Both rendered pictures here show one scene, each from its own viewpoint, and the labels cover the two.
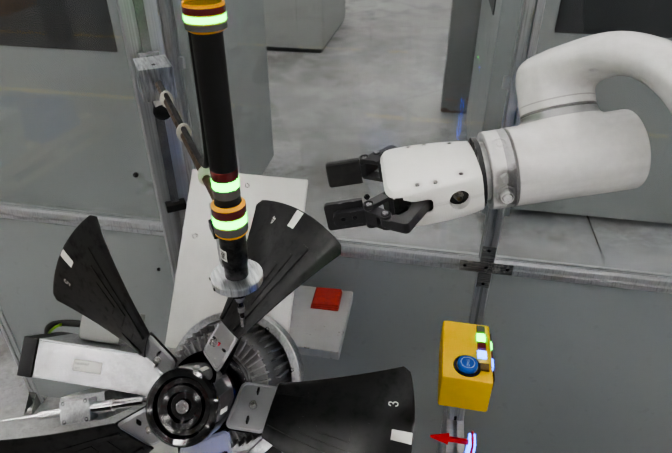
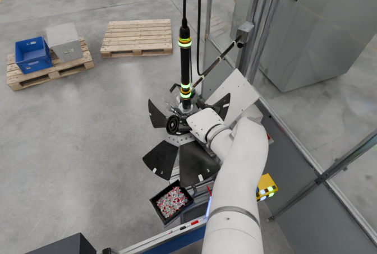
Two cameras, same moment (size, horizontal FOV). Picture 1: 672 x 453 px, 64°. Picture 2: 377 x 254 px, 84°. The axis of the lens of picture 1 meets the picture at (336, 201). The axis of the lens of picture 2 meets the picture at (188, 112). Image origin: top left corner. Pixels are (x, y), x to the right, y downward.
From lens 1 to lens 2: 0.56 m
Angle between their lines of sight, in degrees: 46
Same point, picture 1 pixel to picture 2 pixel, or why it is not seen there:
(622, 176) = not seen: hidden behind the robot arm
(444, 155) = (209, 121)
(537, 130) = (225, 137)
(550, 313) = (335, 218)
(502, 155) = (211, 134)
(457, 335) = (265, 180)
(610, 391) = not seen: outside the picture
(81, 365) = (178, 98)
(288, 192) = (251, 95)
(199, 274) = (216, 98)
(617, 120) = not seen: hidden behind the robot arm
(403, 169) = (198, 116)
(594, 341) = (345, 246)
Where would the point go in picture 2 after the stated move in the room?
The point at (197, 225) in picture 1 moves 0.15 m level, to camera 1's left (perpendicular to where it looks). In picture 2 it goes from (225, 85) to (211, 72)
